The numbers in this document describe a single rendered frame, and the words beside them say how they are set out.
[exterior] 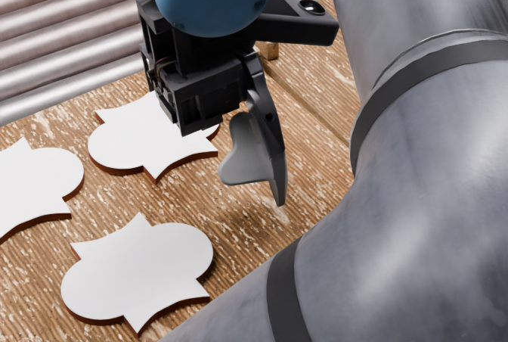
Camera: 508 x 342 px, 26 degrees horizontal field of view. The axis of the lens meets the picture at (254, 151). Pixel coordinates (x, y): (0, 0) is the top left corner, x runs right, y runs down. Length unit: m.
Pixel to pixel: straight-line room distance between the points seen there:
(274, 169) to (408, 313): 0.59
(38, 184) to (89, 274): 0.13
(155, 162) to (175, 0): 0.40
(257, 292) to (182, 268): 0.59
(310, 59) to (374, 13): 0.75
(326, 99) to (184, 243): 0.26
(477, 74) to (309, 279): 0.10
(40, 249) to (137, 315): 0.13
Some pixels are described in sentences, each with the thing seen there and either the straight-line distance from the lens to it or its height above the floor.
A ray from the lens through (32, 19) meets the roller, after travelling 1.33.
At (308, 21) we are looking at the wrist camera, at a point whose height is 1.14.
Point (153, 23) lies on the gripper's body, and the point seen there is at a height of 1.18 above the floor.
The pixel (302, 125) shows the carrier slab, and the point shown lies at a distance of 1.13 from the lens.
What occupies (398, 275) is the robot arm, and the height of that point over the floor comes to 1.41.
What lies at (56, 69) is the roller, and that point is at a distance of 1.25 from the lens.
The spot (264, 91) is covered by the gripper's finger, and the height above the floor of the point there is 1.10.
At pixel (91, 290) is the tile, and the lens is 0.97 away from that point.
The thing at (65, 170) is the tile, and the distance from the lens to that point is 1.08.
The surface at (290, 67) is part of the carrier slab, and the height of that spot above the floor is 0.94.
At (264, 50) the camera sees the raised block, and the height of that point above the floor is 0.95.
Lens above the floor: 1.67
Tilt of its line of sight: 42 degrees down
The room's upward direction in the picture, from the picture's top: straight up
